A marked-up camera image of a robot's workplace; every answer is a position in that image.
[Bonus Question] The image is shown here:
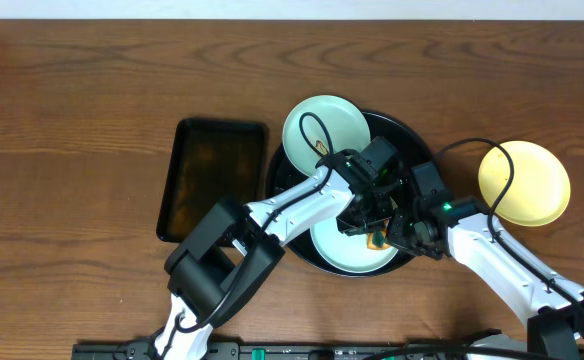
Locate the light blue plate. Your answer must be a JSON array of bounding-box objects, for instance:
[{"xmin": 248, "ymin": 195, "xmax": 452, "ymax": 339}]
[
  {"xmin": 282, "ymin": 95, "xmax": 371, "ymax": 176},
  {"xmin": 310, "ymin": 218, "xmax": 398, "ymax": 275}
]

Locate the black round tray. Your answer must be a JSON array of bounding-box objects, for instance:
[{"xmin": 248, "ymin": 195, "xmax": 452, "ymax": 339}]
[{"xmin": 265, "ymin": 110, "xmax": 433, "ymax": 277}]

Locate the yellow plate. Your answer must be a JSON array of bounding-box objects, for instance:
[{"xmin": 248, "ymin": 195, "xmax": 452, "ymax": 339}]
[{"xmin": 478, "ymin": 141, "xmax": 571, "ymax": 227}]

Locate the black rectangular tray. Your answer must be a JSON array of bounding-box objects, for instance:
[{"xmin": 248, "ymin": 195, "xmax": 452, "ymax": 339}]
[{"xmin": 156, "ymin": 117, "xmax": 268, "ymax": 243}]

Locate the green and yellow sponge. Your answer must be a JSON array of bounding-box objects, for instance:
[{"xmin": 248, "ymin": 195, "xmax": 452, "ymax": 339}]
[{"xmin": 367, "ymin": 223, "xmax": 390, "ymax": 251}]

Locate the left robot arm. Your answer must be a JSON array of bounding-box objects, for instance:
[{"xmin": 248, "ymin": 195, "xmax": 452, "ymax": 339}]
[{"xmin": 152, "ymin": 150, "xmax": 404, "ymax": 359}]

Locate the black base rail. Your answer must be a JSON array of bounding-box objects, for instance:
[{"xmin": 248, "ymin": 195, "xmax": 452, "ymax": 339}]
[{"xmin": 70, "ymin": 339, "xmax": 528, "ymax": 360}]

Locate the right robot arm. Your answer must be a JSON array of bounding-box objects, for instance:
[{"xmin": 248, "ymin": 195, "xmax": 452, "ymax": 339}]
[{"xmin": 386, "ymin": 197, "xmax": 584, "ymax": 359}]

